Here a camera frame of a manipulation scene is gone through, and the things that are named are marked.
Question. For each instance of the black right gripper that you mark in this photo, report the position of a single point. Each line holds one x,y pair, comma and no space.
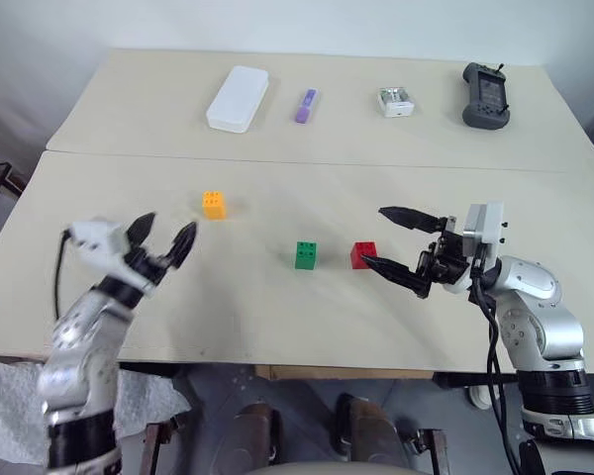
445,259

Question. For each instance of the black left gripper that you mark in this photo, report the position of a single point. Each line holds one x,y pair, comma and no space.
146,262

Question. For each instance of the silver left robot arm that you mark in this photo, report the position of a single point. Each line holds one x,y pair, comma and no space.
79,356

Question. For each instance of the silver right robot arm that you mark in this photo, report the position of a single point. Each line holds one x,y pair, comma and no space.
539,316

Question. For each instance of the red toy cube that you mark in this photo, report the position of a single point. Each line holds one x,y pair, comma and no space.
363,255

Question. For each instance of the yellow toy cube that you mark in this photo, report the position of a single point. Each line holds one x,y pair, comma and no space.
214,205

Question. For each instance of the green toy cube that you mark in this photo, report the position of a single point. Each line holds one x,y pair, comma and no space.
305,255

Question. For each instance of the small white clear box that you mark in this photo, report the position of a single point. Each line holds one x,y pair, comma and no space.
395,102

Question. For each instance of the white plastic box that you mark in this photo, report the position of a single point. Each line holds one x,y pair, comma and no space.
237,99

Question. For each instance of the white shoe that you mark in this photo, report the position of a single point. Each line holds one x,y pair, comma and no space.
484,397

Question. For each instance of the dark grey handheld controller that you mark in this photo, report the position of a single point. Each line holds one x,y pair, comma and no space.
486,96

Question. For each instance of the purple small tube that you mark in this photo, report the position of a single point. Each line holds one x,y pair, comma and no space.
306,106

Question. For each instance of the dark rounded right foot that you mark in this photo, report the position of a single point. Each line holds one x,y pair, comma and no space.
368,428

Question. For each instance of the dark rounded foot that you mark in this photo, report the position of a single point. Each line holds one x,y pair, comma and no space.
368,428
257,435

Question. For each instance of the dark rounded left foot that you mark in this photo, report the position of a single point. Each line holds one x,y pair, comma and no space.
257,435

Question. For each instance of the white crumpled cloth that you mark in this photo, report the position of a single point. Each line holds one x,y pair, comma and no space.
10,410

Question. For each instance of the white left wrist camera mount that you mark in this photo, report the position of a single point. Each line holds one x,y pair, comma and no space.
99,242

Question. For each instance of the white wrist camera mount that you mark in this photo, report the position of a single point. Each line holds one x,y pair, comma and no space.
482,227
99,242

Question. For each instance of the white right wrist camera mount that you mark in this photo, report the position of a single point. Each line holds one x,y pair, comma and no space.
482,227

